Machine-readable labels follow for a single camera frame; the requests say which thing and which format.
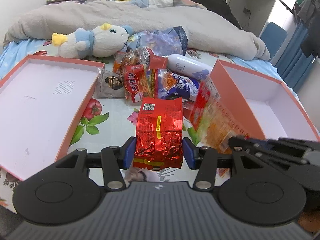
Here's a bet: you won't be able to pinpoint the blue white snack bag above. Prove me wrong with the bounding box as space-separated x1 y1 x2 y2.
148 69 200 101

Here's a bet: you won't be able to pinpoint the pink gift box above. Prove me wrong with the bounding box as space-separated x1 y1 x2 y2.
209 60 319 141

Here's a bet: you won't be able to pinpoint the blue curtain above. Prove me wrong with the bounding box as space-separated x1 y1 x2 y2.
275 23 315 93

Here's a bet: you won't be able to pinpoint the hanging dark clothes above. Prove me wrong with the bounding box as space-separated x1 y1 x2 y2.
297 0 319 58

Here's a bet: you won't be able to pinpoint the red foil tea packet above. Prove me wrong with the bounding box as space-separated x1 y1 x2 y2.
133 98 183 171

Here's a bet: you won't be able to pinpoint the red sachet packet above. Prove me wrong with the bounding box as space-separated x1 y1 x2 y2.
149 55 168 69

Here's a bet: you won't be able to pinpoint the red orange noodle snack bag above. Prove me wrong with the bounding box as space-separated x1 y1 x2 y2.
124 65 151 103

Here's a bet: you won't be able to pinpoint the grey black sesame packet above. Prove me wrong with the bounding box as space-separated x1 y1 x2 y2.
95 69 125 98

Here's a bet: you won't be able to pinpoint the grey wardrobe cabinet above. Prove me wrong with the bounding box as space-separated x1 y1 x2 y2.
228 0 303 40

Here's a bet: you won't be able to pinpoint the white spray bottle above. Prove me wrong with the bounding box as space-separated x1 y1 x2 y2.
167 54 213 81

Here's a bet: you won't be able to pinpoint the white blue plush toy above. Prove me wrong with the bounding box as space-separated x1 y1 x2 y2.
52 23 133 59

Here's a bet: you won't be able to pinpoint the purple facial tissue pack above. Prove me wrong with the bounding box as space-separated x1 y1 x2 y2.
127 26 188 56

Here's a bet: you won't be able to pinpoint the blue chair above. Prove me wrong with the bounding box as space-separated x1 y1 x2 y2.
260 22 287 60

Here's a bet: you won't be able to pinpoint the pink box lid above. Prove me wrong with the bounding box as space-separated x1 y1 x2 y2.
1 55 104 180

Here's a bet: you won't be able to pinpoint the grey duvet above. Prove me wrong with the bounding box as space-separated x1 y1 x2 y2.
3 0 271 61

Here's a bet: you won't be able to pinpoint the black clothing pile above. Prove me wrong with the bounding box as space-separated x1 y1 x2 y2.
191 0 241 29

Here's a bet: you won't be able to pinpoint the patchwork pillow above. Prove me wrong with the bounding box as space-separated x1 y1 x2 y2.
128 0 207 10

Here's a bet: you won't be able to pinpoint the clear brown snack bag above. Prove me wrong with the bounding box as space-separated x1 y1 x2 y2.
113 47 154 74

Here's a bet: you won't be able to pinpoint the red spicy strips bag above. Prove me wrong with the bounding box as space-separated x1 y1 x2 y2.
188 78 251 178

